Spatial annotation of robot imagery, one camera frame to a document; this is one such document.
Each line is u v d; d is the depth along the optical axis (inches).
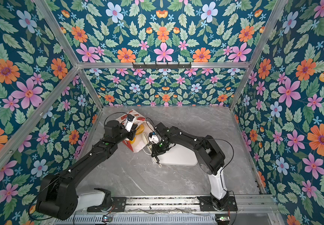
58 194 16.1
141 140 36.3
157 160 32.7
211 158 20.1
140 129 38.4
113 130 24.7
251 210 29.2
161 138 30.3
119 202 29.0
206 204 29.0
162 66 36.6
